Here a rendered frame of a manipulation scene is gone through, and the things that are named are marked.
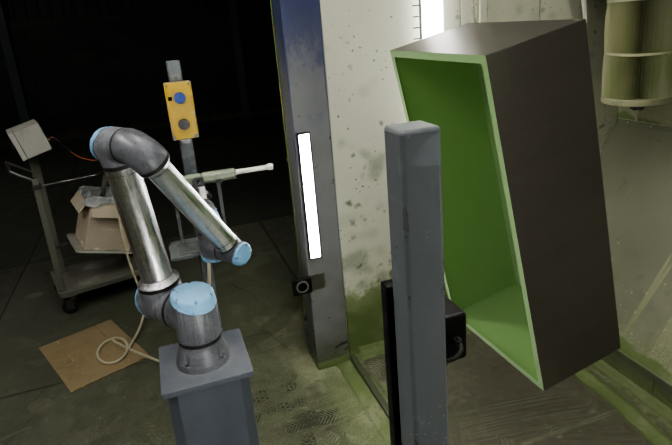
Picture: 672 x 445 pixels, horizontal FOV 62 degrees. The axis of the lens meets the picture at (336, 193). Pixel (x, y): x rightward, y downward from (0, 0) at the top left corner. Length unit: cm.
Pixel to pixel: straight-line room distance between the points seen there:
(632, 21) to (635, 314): 136
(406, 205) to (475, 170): 180
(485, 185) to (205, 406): 141
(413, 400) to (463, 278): 183
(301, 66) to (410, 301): 198
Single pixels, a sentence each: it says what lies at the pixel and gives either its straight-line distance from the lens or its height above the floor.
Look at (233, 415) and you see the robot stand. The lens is 211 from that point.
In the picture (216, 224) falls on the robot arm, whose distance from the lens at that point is 201.
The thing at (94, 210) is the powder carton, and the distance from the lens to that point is 402.
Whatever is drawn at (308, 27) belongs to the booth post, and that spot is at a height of 174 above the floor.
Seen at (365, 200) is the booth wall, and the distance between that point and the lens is 277.
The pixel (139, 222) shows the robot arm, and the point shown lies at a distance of 198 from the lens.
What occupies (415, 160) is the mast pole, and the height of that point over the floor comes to 161.
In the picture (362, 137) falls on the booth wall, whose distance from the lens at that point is 269.
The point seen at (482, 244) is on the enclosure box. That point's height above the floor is 76.
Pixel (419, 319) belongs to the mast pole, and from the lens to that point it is 69.
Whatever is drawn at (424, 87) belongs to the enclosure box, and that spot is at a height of 148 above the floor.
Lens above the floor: 176
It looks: 17 degrees down
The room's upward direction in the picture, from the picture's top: 5 degrees counter-clockwise
